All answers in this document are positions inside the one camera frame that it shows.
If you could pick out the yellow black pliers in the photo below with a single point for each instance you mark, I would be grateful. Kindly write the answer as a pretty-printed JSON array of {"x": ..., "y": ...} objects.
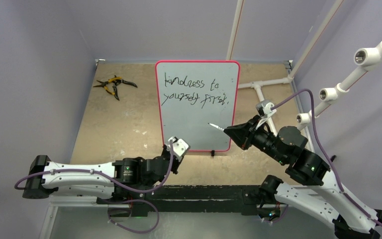
[{"x": 106, "y": 83}]

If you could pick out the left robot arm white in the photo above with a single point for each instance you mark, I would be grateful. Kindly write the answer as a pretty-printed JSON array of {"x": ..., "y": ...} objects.
[{"x": 107, "y": 180}]

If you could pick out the white PVC pipe frame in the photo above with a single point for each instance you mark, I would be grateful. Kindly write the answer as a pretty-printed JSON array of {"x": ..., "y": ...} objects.
[{"x": 366, "y": 59}]

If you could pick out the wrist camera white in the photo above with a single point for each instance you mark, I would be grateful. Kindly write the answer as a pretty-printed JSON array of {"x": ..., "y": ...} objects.
[
  {"x": 265, "y": 110},
  {"x": 178, "y": 147}
]

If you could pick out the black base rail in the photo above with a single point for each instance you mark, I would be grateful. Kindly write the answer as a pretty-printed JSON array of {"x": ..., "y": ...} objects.
[{"x": 244, "y": 199}]

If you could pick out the black handled pliers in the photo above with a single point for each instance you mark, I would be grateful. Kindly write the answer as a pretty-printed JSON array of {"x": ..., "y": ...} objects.
[{"x": 119, "y": 83}]

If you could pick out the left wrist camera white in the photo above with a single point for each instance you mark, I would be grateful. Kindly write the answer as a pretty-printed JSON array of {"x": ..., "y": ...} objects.
[{"x": 178, "y": 147}]

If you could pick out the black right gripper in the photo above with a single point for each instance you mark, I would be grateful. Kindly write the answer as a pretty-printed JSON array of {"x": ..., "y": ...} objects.
[{"x": 242, "y": 134}]

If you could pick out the white whiteboard marker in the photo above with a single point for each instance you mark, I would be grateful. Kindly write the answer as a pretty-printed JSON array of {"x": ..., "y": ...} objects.
[{"x": 216, "y": 126}]

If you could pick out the pink framed whiteboard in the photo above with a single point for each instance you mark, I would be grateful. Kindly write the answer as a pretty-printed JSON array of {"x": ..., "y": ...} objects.
[{"x": 192, "y": 94}]

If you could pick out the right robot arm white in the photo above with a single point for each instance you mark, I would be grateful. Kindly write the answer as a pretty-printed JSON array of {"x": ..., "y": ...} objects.
[{"x": 344, "y": 213}]

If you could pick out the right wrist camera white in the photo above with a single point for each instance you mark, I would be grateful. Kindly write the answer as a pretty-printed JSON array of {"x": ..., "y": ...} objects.
[{"x": 265, "y": 110}]

